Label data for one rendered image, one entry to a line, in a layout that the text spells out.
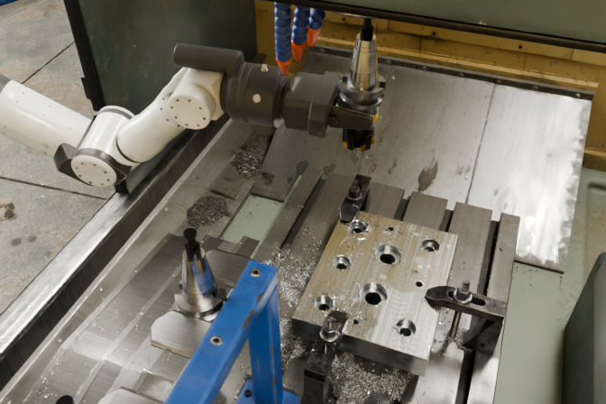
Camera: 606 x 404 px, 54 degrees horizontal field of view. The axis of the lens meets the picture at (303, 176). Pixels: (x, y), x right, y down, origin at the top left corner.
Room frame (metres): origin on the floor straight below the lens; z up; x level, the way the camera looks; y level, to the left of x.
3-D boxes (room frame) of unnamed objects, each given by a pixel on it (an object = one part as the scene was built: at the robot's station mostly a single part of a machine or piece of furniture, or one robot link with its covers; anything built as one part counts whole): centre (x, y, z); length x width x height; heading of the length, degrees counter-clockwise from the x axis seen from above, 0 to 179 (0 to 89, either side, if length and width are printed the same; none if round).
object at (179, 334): (0.42, 0.15, 1.21); 0.07 x 0.05 x 0.01; 69
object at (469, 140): (1.33, -0.32, 0.75); 0.89 x 0.67 x 0.26; 69
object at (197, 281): (0.47, 0.13, 1.26); 0.04 x 0.04 x 0.07
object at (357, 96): (0.71, -0.08, 1.37); 0.06 x 0.06 x 0.03
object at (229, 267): (0.53, 0.11, 1.21); 0.07 x 0.05 x 0.01; 69
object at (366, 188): (0.90, -0.11, 0.97); 0.13 x 0.03 x 0.15; 159
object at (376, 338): (0.71, -0.14, 0.97); 0.29 x 0.23 x 0.05; 159
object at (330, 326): (0.56, -0.04, 0.97); 0.13 x 0.03 x 0.15; 159
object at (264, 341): (0.51, 0.06, 1.05); 0.10 x 0.05 x 0.30; 69
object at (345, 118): (0.68, -0.07, 1.34); 0.06 x 0.02 x 0.03; 75
